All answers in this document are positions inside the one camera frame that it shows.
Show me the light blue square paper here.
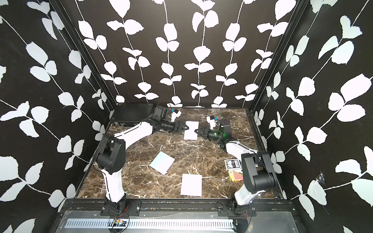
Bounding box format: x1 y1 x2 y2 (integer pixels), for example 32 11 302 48
184 121 199 140

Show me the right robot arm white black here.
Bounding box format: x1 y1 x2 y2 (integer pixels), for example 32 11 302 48
195 118 278 206

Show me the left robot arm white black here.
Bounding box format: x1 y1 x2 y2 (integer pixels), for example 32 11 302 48
93 106 189 203

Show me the pale blue square paper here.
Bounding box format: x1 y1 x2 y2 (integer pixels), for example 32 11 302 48
150 151 175 175

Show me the white square paper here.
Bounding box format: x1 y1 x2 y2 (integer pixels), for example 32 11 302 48
181 174 202 197

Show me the black playing card box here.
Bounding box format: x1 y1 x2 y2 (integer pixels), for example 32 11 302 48
224 159 242 170

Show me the black aluminium briefcase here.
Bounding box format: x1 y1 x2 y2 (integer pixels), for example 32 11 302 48
110 103 154 127

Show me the yellow red card box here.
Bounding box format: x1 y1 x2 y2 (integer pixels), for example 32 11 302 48
228 169 243 182

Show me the small circuit board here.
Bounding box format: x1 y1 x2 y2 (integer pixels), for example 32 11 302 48
108 218 128 229

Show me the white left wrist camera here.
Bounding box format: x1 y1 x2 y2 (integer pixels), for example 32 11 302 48
171 109 181 122

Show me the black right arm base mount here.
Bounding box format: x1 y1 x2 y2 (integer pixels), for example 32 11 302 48
216 200 256 218

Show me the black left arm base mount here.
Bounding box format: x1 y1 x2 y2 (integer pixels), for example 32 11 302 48
100 199 141 217

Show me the white perforated cable duct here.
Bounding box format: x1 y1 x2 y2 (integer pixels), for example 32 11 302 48
63 218 236 231

